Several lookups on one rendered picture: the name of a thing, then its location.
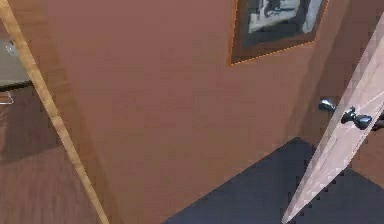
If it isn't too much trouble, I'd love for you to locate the black door knob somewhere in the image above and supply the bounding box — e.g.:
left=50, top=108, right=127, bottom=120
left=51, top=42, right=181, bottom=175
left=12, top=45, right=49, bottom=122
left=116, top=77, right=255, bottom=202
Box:
left=340, top=106, right=373, bottom=131
left=317, top=97, right=337, bottom=114

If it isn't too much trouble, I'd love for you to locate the pale pink room door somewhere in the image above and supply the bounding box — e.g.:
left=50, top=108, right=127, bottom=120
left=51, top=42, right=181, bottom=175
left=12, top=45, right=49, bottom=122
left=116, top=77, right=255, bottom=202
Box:
left=280, top=12, right=384, bottom=224

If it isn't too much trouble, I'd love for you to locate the grey table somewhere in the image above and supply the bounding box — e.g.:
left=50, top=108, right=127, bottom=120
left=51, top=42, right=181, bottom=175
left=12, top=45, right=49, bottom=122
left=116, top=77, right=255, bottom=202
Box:
left=0, top=39, right=34, bottom=106

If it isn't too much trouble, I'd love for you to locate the brown framed wall picture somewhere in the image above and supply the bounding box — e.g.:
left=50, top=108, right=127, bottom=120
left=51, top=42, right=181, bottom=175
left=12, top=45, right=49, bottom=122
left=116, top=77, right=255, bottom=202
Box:
left=228, top=0, right=330, bottom=66

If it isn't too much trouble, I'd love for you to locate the light wooden door frame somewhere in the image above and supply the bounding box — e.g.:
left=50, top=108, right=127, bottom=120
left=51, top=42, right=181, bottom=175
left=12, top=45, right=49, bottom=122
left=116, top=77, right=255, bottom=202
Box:
left=0, top=0, right=111, bottom=224

